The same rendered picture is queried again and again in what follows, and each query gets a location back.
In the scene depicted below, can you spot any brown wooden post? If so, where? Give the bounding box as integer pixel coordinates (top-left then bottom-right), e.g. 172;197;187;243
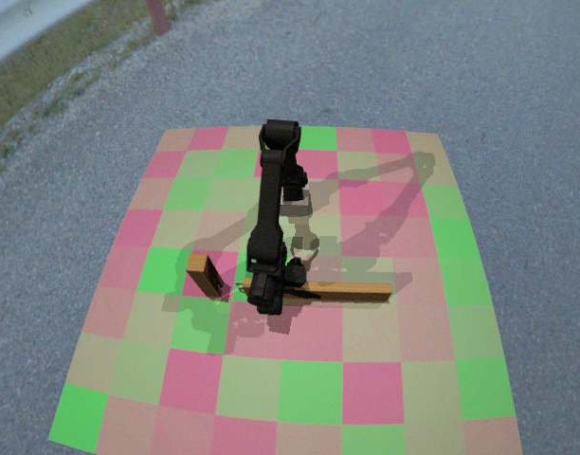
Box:
186;253;224;297

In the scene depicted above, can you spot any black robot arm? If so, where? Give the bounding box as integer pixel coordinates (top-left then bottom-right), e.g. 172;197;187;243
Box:
246;119;308;308

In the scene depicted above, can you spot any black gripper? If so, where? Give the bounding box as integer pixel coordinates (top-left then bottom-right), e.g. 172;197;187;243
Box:
257;272;283;315

